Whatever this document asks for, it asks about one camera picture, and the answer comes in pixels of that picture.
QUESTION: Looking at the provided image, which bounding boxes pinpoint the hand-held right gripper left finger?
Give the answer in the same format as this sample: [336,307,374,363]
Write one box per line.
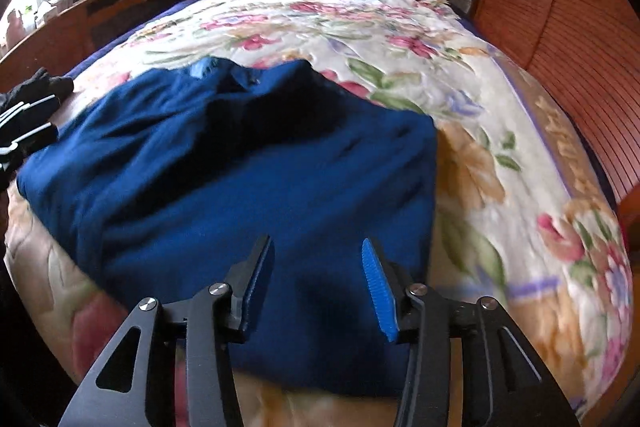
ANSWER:
[57,234,276,427]

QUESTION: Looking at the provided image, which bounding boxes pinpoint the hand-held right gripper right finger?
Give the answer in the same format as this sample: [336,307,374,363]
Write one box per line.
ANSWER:
[361,237,581,427]

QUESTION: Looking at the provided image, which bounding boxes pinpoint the blue suit jacket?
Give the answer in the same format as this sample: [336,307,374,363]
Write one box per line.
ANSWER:
[16,58,441,395]

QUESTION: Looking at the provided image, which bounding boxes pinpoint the black clothes pile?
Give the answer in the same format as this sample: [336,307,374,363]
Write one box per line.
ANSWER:
[0,68,75,188]

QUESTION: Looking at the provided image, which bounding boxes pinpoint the floral blanket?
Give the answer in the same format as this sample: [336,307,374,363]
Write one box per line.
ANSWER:
[5,0,633,427]

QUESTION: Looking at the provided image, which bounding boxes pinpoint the wooden desk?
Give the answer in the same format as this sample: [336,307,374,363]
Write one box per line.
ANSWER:
[0,0,193,80]

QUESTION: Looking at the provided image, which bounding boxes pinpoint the wooden slatted wardrobe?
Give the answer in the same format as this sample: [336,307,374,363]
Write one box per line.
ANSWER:
[470,0,640,218]

